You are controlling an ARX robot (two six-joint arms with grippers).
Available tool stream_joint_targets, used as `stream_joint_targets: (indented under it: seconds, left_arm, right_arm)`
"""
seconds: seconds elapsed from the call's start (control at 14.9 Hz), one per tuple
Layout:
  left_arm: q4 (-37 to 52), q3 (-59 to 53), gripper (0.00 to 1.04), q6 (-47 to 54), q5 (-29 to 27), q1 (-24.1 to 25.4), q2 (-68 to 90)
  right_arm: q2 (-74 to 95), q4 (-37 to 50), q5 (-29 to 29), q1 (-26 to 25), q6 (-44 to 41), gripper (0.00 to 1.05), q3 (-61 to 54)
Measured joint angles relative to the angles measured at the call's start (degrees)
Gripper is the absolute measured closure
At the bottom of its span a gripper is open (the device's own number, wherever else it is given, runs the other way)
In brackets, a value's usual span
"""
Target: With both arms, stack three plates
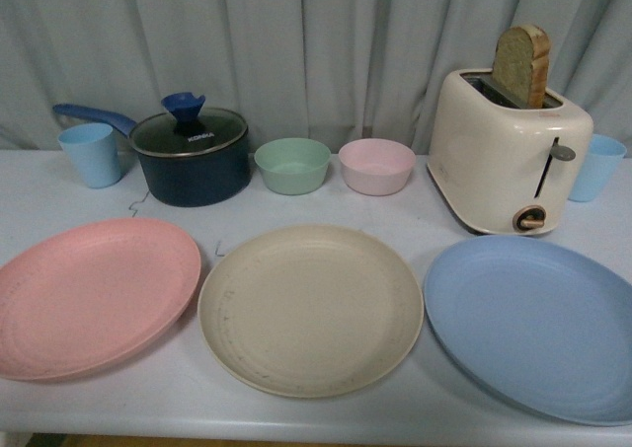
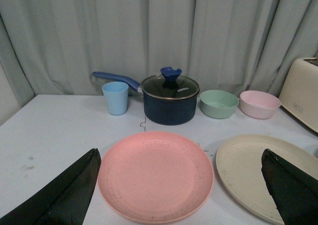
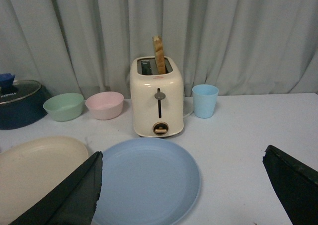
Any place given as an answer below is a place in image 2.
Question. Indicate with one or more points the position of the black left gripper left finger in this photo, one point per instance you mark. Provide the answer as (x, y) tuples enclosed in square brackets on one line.
[(65, 200)]

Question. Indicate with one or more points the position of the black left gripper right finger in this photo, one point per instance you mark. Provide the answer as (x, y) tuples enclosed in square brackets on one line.
[(294, 192)]

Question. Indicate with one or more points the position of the cream plastic plate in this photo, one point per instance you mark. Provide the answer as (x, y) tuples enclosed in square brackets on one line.
[(238, 162)]

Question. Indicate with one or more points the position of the pink plastic plate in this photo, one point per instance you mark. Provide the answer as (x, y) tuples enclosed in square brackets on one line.
[(155, 177)]

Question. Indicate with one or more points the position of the cream toaster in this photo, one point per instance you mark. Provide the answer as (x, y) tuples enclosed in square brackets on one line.
[(299, 94)]

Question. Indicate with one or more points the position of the pink plastic bowl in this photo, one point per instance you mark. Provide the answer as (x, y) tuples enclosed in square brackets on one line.
[(258, 104)]

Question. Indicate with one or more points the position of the green plastic bowl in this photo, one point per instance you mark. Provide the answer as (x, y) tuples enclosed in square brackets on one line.
[(218, 104)]

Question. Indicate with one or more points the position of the light blue plastic cup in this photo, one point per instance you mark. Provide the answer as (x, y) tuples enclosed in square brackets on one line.
[(116, 97)]

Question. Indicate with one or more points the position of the dark blue saucepan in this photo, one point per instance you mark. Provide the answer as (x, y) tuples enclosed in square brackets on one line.
[(164, 112)]

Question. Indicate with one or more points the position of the glass lid blue knob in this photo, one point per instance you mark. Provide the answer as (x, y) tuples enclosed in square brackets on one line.
[(170, 85)]

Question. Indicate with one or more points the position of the grey curtain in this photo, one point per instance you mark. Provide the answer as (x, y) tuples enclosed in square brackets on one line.
[(53, 46)]

